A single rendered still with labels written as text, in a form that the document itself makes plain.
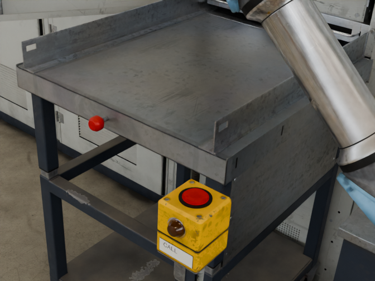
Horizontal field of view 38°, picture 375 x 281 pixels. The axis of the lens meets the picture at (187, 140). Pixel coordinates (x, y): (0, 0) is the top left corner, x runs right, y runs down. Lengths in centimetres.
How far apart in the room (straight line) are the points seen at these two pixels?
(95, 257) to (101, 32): 71
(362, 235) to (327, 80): 32
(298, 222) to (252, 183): 72
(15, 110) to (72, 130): 41
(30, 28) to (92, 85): 124
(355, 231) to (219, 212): 34
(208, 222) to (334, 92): 27
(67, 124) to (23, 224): 52
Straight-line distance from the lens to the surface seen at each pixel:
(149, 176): 223
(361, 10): 160
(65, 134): 254
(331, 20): 162
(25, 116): 275
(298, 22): 86
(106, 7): 180
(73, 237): 214
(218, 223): 82
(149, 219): 194
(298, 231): 191
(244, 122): 108
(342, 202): 178
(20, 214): 229
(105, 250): 182
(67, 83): 129
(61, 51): 143
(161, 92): 124
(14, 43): 262
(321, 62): 86
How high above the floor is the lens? 138
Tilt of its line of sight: 30 degrees down
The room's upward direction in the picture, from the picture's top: 3 degrees clockwise
